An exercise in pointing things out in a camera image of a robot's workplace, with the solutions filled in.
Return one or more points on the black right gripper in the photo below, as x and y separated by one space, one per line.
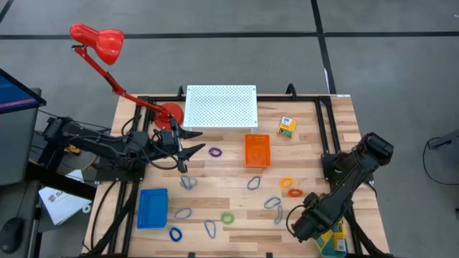
305 227

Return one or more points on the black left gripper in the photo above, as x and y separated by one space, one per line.
182 165

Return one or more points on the blue rubber band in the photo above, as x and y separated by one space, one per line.
275 217
176 215
196 182
181 182
248 185
206 226
265 205

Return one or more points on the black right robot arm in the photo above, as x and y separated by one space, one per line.
358 165

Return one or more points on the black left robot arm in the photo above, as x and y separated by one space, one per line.
104 145

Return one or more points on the red desk lamp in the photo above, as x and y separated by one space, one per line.
104 41

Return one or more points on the teal plastic bin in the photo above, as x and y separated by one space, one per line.
328 252

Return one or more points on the white perforated metal shelf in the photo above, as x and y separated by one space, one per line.
220 105

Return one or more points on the orange plastic basket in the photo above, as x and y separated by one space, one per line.
257 150

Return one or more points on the blue plastic basket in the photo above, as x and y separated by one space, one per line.
152 208

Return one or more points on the yellow clamp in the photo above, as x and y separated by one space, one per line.
72 149

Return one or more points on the white tape roll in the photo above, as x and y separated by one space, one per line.
83 209

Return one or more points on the white paper sheets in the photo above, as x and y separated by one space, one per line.
61 206

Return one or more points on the grey chair base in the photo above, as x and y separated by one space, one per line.
444 141

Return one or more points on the grey computer case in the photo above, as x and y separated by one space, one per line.
18 147

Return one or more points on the computer monitor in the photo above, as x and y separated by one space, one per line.
14 93

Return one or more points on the black computer mouse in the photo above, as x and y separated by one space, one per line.
10 234

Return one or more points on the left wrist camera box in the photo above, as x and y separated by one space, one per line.
168 139

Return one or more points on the black metal table frame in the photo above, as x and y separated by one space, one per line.
305 97

